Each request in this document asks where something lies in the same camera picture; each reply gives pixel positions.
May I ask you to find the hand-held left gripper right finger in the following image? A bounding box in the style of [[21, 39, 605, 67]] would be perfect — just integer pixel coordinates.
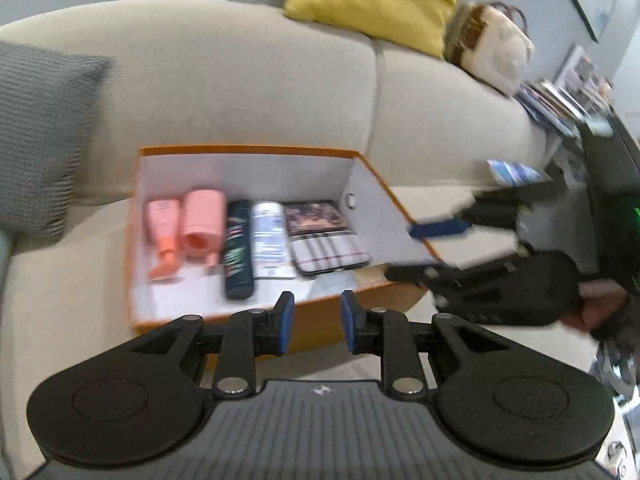
[[340, 290, 504, 401]]

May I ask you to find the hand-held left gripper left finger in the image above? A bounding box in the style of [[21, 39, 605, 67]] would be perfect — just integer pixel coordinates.
[[131, 290, 296, 401]]

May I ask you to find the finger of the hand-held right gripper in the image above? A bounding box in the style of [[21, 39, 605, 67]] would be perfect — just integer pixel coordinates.
[[408, 179, 569, 241], [384, 249, 537, 287]]

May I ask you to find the plaid zipper case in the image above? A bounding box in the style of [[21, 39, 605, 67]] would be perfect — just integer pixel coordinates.
[[290, 232, 372, 276]]

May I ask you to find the dark shampoo bottle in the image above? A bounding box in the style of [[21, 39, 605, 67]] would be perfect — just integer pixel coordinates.
[[223, 200, 257, 301]]

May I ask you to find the white lotion tube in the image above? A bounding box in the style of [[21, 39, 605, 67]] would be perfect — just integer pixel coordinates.
[[251, 201, 296, 279]]

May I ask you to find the large pink pump bottle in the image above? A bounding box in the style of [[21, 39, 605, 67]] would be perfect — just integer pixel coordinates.
[[181, 189, 227, 267]]

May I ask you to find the small pink pump bottle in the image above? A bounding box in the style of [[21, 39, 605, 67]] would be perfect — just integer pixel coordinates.
[[146, 199, 182, 281]]

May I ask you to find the orange cardboard box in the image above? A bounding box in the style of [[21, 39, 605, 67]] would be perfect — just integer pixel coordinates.
[[127, 145, 451, 342]]

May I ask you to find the person's right hand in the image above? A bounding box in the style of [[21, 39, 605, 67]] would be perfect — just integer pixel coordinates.
[[559, 279, 637, 333]]

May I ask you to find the blue printed pillow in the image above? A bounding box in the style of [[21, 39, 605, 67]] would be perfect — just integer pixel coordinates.
[[487, 159, 547, 187]]

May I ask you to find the stack of books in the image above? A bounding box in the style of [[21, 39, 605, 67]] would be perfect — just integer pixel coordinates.
[[515, 45, 616, 136]]

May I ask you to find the cream mini suitcase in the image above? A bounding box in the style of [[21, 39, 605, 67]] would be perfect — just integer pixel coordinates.
[[445, 2, 536, 96]]

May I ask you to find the beige sofa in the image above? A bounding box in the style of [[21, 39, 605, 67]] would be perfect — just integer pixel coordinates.
[[0, 2, 601, 480]]

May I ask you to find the houndstooth pillow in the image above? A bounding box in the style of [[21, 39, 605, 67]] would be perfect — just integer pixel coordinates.
[[0, 42, 113, 246]]

